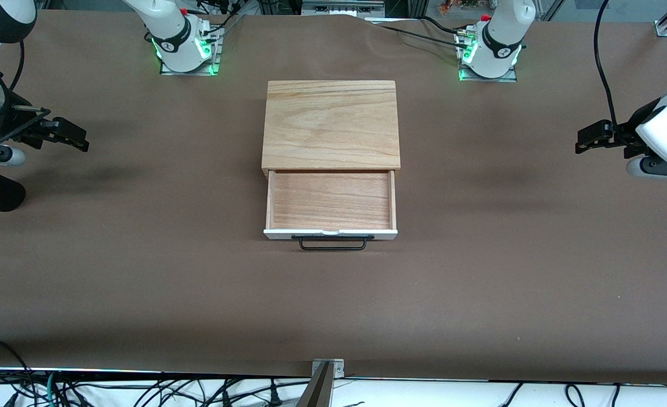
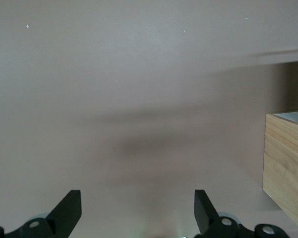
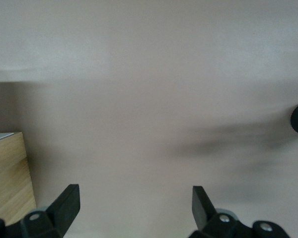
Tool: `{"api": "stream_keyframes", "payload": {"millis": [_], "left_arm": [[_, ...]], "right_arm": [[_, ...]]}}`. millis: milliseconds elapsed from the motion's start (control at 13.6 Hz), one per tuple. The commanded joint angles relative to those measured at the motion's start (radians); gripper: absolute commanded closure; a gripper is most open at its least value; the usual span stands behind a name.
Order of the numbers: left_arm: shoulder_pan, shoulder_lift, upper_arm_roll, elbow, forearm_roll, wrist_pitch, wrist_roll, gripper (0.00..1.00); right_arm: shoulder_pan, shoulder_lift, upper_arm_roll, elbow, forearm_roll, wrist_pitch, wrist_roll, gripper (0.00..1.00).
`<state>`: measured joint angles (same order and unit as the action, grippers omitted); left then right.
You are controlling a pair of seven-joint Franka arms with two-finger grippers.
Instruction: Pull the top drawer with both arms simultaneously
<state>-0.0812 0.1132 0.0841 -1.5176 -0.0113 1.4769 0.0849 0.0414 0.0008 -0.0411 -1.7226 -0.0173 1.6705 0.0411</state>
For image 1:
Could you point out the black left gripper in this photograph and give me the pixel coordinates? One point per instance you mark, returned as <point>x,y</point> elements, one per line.
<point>623,135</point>

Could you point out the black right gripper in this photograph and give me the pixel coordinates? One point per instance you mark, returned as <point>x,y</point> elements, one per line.
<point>14,121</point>

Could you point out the wooden drawer with white front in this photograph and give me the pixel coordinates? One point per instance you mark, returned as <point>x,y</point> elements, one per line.
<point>330,200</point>

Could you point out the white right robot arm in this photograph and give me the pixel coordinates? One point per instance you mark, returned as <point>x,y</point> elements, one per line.
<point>170,25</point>

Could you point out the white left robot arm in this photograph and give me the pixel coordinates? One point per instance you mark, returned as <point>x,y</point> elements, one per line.
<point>500,34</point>

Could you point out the light wooden drawer cabinet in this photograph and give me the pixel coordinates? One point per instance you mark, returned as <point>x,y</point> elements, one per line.
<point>330,121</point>

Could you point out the brown table cover sheet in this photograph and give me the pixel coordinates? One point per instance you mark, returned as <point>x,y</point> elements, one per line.
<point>333,316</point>

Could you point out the grey metal strut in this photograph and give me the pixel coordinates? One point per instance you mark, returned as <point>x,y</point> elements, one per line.
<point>317,390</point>

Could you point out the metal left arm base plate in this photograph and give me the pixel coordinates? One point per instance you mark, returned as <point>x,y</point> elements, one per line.
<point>509,78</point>

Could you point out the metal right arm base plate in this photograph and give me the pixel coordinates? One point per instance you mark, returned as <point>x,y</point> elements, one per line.
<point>167,70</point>

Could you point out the aluminium frame rail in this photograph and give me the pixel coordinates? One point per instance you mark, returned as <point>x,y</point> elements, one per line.
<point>342,7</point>

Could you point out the silver metal bracket plate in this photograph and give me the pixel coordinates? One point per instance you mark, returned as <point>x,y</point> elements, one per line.
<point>337,366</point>

